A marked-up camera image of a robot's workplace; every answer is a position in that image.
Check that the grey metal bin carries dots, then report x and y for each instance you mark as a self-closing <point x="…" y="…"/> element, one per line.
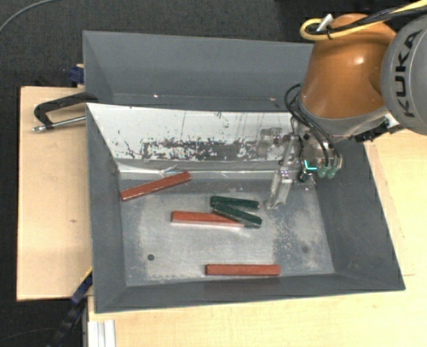
<point x="206" y="240"/>

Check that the dark green flat block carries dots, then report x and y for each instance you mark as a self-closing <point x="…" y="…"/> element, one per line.
<point x="242" y="215"/>
<point x="235" y="202"/>

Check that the red-brown flat block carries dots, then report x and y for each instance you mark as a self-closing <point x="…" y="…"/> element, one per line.
<point x="155" y="186"/>
<point x="202" y="218"/>
<point x="242" y="270"/>

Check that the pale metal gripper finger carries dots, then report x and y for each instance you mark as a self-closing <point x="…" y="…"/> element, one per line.
<point x="280" y="190"/>
<point x="271" y="141"/>

